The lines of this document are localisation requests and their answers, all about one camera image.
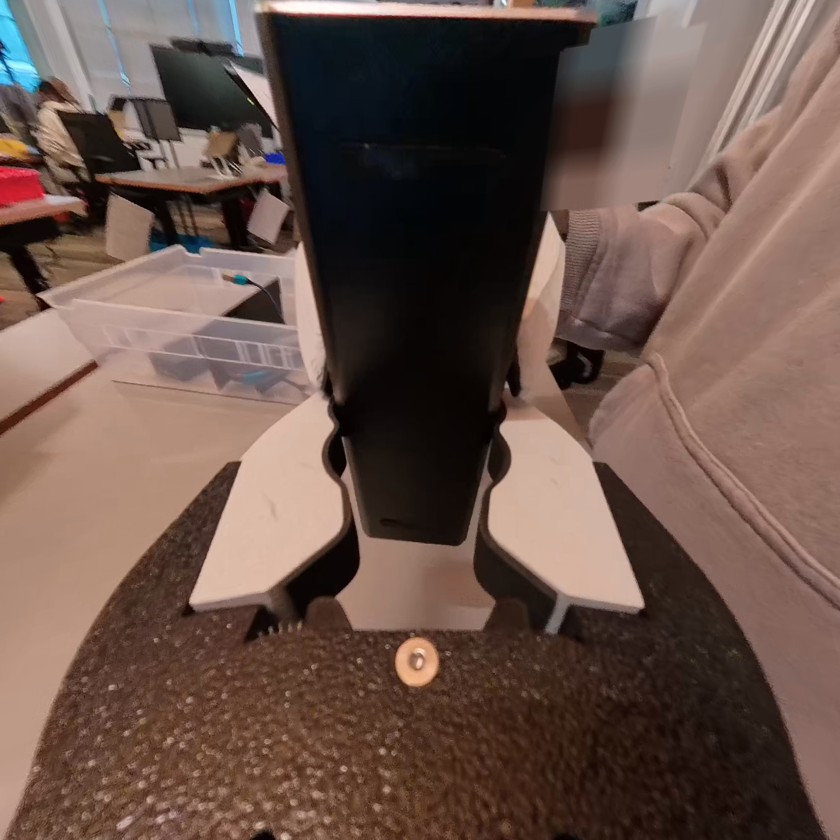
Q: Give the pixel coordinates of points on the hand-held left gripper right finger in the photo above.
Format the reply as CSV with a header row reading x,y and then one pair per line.
x,y
564,525

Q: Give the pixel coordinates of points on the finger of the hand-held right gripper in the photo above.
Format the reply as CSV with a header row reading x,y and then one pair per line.
x,y
544,289
307,315

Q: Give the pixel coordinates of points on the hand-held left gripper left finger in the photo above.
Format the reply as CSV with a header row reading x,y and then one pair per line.
x,y
275,512

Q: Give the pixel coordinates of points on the black USB hub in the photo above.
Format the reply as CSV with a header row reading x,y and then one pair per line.
x,y
407,295

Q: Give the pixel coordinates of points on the clear plastic bin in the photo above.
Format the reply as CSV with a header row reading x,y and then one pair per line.
x,y
131,315

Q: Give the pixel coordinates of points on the person's right forearm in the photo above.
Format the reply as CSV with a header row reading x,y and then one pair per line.
x,y
630,275

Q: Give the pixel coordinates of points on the white paper sign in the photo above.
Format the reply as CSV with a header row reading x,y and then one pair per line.
x,y
269,216
129,226

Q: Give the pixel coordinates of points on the wooden desk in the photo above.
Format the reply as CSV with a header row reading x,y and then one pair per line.
x,y
190,178
33,211

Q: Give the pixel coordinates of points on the person in beige hoodie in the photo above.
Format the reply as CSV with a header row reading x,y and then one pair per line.
x,y
754,394

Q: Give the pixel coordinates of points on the small black monitor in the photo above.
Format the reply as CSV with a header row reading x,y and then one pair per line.
x,y
156,119

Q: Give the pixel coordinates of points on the black office chair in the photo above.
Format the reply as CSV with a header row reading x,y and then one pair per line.
x,y
98,144

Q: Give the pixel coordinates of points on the white curtain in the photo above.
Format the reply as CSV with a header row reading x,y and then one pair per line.
x,y
754,79

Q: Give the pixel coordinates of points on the red box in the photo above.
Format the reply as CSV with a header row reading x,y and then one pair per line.
x,y
19,185

